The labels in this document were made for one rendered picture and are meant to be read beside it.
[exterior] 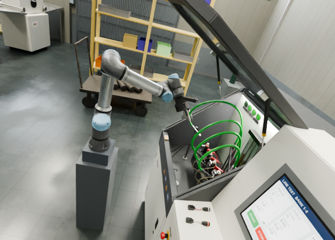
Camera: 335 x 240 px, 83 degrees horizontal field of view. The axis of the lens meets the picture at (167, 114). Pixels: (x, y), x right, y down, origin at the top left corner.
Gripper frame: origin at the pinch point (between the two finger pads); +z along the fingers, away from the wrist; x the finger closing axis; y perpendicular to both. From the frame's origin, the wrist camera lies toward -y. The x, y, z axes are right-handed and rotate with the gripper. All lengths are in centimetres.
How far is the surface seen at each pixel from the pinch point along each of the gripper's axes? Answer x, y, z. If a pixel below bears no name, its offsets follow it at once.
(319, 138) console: 33, -64, 22
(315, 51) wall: -357, -160, -36
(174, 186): 30.7, 12.4, 34.1
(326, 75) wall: -312, -153, 14
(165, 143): 0.8, 26.2, 11.4
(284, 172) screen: 44, -47, 29
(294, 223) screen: 56, -45, 43
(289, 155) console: 41, -51, 24
